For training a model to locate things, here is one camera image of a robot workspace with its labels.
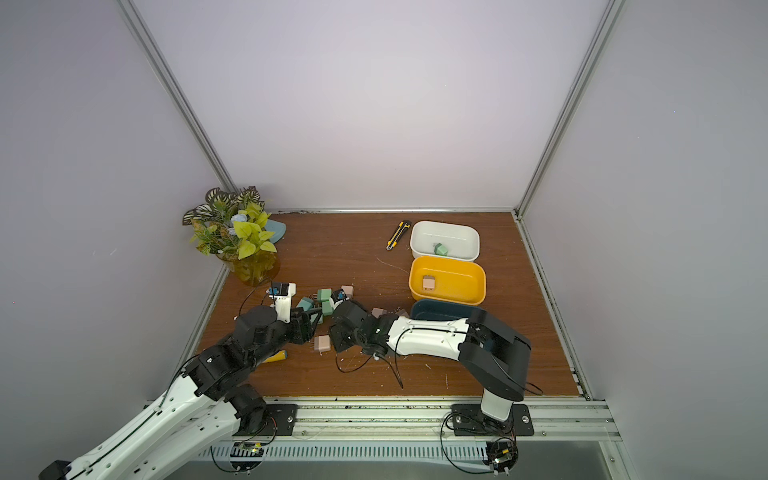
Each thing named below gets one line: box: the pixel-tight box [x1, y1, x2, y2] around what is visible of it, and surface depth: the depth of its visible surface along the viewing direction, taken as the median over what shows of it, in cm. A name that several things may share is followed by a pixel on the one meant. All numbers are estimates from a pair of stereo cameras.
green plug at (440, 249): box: [434, 242, 449, 257], surface depth 106 cm
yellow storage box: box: [408, 256, 487, 306], surface depth 100 cm
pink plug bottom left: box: [314, 335, 331, 356], surface depth 85 cm
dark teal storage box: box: [411, 299, 484, 319], surface depth 92 cm
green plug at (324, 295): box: [317, 288, 333, 303], surface depth 97 cm
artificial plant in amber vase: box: [182, 186, 281, 287], surface depth 92 cm
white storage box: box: [410, 221, 481, 262], surface depth 111 cm
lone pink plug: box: [424, 275, 435, 291], surface depth 99 cm
